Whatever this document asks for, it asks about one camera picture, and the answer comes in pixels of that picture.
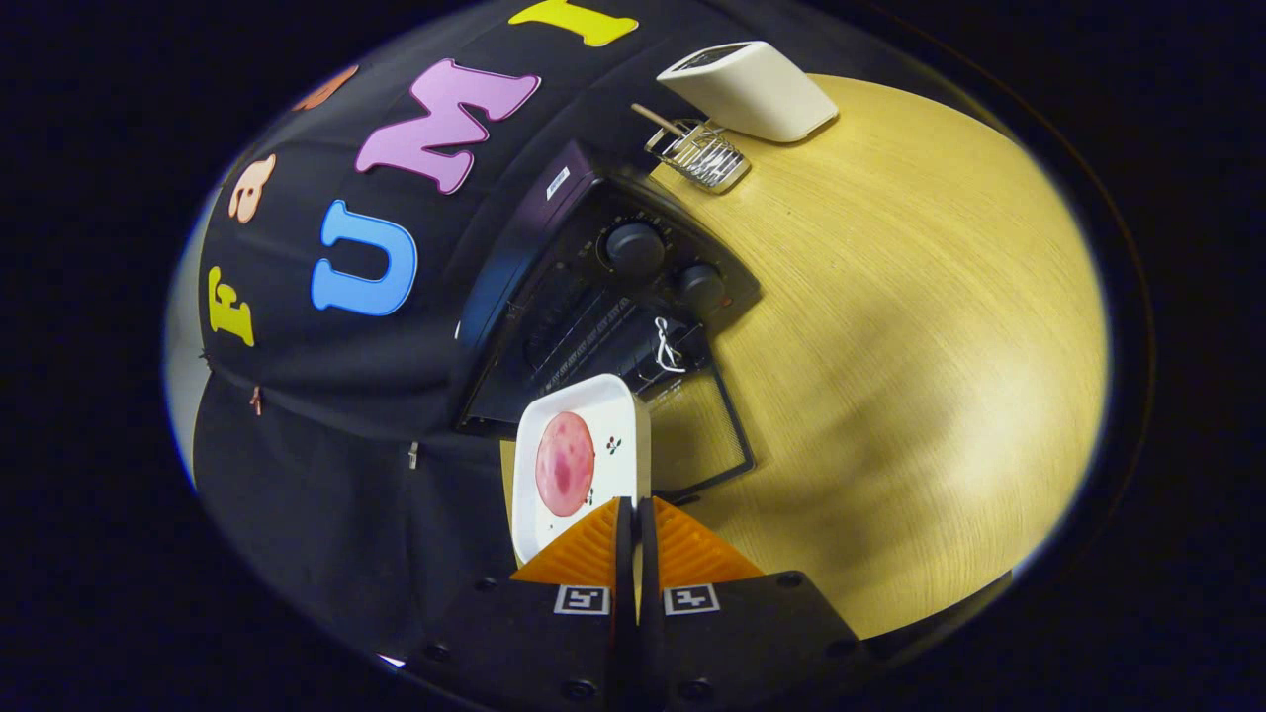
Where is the pink ham slice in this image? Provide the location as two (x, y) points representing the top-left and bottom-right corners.
(535, 411), (597, 518)

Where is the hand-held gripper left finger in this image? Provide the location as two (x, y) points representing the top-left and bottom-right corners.
(396, 497), (634, 712)

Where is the white square plate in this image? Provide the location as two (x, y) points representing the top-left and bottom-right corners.
(511, 374), (654, 565)

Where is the white string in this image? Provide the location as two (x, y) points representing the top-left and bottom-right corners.
(653, 316), (686, 374)

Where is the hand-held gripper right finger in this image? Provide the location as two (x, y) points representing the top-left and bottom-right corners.
(638, 496), (866, 712)

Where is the black toaster oven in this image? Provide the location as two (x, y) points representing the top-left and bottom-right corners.
(455, 138), (763, 505)

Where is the wire mesh holder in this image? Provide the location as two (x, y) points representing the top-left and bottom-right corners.
(645, 121), (753, 195)

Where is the white bread toaster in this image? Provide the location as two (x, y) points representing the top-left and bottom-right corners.
(657, 41), (840, 144)

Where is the wooden stick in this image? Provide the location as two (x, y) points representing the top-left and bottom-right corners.
(631, 103), (688, 139)

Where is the black backdrop cloth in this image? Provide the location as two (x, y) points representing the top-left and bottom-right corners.
(193, 0), (891, 683)

